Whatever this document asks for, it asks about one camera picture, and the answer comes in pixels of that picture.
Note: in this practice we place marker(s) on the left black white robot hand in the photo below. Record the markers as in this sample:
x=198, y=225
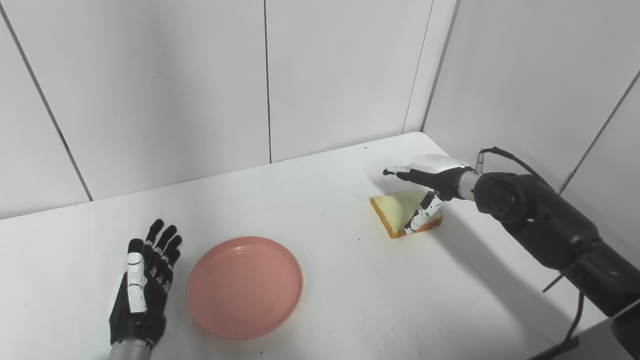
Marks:
x=142, y=295

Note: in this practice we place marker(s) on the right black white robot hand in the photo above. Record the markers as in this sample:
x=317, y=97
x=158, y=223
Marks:
x=432, y=182

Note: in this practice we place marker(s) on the slice of white bread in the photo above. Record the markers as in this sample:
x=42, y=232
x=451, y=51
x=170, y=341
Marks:
x=397, y=212

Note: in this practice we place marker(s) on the pink round plate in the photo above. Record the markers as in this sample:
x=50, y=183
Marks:
x=245, y=287

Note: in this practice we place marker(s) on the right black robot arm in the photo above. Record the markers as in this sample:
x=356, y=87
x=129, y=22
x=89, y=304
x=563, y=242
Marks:
x=550, y=225

